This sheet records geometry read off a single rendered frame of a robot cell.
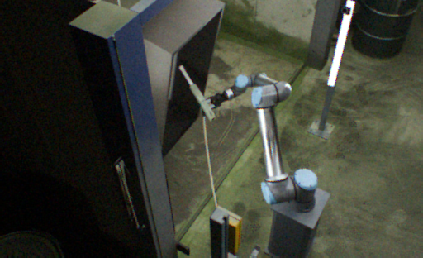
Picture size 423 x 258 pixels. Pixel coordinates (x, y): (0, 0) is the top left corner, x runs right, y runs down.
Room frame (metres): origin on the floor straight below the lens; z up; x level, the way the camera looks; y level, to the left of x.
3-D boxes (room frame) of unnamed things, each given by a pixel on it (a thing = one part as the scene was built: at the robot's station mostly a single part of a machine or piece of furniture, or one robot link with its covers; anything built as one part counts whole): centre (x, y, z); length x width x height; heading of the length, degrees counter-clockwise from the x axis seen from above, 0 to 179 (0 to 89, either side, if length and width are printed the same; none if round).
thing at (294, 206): (1.61, -0.58, 0.69); 0.19 x 0.19 x 0.10
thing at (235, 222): (0.97, -0.05, 1.42); 0.12 x 0.06 x 0.26; 58
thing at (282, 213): (1.61, -0.58, 0.32); 0.31 x 0.31 x 0.64; 58
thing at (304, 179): (1.61, -0.57, 0.83); 0.17 x 0.15 x 0.18; 103
